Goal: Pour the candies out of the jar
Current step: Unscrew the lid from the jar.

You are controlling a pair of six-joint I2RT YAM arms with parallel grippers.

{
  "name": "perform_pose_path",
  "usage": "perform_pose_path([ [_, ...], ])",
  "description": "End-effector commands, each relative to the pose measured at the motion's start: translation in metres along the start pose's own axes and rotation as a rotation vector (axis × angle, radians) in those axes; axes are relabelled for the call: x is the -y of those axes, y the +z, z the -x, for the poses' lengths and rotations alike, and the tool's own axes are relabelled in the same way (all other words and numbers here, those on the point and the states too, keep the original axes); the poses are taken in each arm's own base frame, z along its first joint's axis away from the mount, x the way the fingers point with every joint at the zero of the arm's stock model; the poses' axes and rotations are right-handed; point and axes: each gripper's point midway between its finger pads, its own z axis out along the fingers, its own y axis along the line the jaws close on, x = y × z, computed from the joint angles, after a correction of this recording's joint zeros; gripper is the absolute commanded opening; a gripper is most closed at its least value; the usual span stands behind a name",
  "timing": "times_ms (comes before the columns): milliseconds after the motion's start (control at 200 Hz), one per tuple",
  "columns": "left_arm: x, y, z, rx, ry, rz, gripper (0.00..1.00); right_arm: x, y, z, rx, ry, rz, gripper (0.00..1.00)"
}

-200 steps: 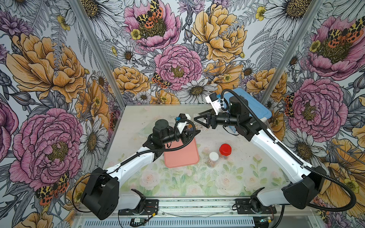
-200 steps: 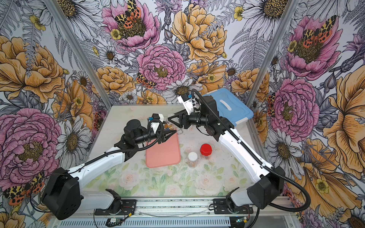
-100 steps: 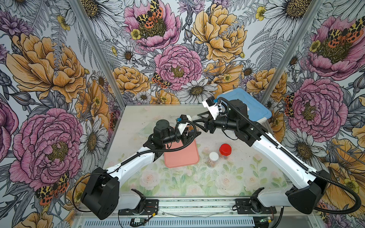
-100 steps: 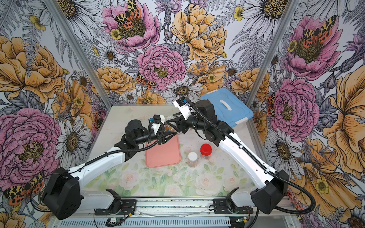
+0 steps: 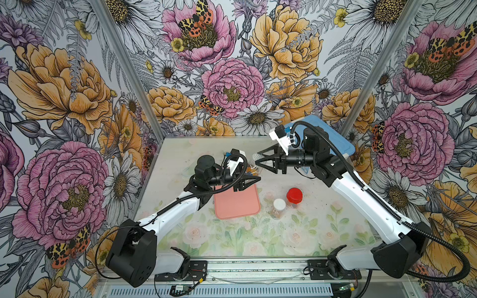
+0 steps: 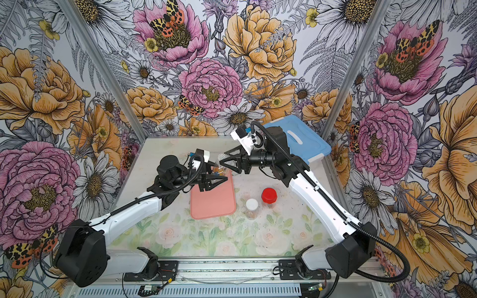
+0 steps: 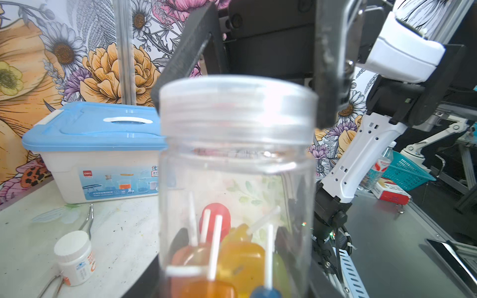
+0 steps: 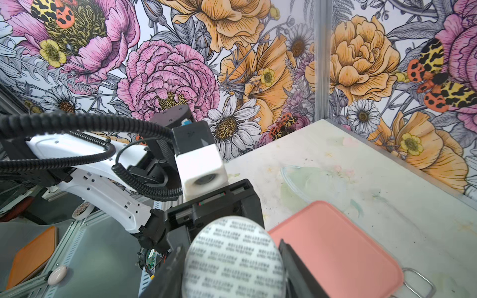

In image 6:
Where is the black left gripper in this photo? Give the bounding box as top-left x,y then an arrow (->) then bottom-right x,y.
172,159 -> 228,191

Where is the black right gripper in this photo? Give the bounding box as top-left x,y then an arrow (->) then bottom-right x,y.
220,145 -> 277,174

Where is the white lid candy jar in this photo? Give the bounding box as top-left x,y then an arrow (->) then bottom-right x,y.
245,199 -> 258,220

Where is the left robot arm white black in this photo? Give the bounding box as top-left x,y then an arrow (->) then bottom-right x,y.
53,150 -> 228,288

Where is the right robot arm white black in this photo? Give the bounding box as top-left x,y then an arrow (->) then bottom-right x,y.
220,126 -> 377,278

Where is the red lid candy jar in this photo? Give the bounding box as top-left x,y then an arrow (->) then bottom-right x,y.
261,187 -> 278,209

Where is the pink plastic tray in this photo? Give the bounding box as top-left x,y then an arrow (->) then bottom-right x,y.
191,170 -> 236,220

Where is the blue lid storage box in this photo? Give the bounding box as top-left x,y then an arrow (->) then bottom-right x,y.
266,115 -> 332,165

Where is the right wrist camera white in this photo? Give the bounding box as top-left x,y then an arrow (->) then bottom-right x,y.
231,126 -> 264,156

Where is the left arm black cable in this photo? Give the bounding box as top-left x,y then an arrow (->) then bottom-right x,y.
37,153 -> 206,280

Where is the aluminium corner post right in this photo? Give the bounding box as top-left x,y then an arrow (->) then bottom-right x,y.
319,0 -> 392,140

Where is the aluminium corner post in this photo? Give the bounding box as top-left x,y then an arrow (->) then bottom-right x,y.
319,0 -> 392,140
58,1 -> 149,144

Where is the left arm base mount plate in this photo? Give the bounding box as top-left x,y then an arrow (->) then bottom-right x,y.
123,247 -> 179,282

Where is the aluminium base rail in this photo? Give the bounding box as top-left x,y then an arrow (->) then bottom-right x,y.
62,257 -> 393,298

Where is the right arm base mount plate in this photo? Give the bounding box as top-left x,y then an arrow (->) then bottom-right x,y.
272,245 -> 331,281

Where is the aluminium corner post left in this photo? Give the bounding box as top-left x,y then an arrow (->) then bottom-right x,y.
58,1 -> 149,144

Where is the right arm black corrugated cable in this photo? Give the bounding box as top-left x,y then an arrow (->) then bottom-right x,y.
250,120 -> 411,283

